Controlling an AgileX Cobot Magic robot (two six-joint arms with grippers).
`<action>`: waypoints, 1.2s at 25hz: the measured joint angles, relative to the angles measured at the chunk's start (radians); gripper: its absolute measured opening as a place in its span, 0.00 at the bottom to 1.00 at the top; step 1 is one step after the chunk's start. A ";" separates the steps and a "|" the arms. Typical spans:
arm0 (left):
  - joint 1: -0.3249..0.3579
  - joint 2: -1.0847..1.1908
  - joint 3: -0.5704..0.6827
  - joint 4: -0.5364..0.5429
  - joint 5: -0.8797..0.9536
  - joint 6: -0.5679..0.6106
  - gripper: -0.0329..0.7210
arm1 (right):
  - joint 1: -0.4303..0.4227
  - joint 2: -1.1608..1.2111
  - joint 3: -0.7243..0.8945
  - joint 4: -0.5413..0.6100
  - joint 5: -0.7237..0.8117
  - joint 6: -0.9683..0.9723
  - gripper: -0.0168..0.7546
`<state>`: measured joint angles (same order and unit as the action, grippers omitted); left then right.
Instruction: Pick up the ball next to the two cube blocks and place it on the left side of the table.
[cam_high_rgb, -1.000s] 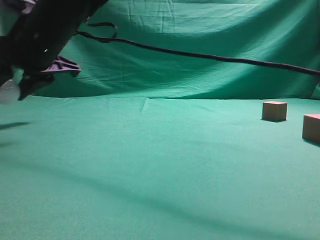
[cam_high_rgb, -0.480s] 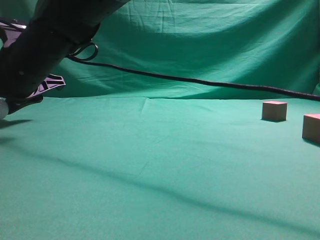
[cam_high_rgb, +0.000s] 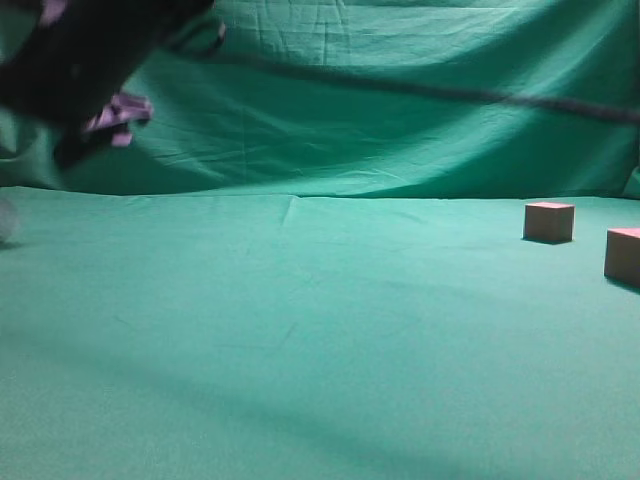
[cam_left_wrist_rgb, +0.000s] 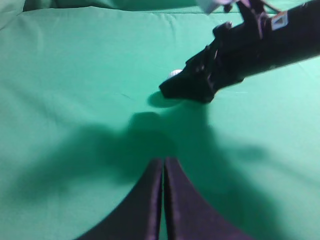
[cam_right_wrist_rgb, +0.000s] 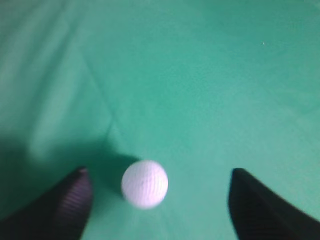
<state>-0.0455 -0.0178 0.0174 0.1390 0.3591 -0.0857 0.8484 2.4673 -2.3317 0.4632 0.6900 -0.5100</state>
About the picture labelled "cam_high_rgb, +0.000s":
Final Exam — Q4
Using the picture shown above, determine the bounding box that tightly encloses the translucent ball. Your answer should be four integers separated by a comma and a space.
0, 197, 19, 244

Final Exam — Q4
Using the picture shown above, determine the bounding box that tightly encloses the black cable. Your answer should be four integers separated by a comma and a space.
154, 42, 640, 126

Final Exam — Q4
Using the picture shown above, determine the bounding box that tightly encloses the green table cloth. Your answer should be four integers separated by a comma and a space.
1, 188, 639, 479

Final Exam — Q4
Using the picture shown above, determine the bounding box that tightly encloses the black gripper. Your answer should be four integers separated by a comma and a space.
1, 0, 225, 170

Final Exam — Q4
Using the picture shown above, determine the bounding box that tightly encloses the wooden cube block at edge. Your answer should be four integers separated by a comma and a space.
604, 227, 640, 289

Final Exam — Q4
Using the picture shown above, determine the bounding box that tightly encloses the green backdrop cloth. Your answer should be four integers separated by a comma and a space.
1, 1, 639, 198

